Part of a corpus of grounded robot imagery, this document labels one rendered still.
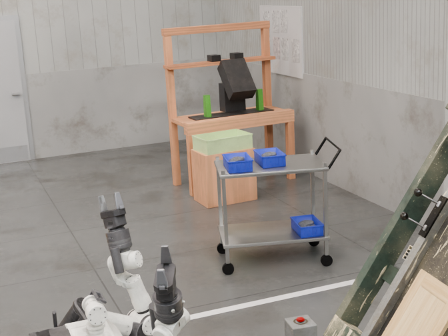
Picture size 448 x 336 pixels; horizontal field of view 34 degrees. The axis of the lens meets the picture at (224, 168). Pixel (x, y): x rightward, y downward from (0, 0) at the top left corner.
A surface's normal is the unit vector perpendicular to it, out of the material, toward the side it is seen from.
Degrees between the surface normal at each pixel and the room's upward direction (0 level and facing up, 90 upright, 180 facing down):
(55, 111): 90
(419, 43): 90
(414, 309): 56
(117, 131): 90
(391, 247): 90
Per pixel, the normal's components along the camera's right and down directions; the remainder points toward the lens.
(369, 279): 0.26, 0.22
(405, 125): -0.93, 0.14
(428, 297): -0.83, -0.44
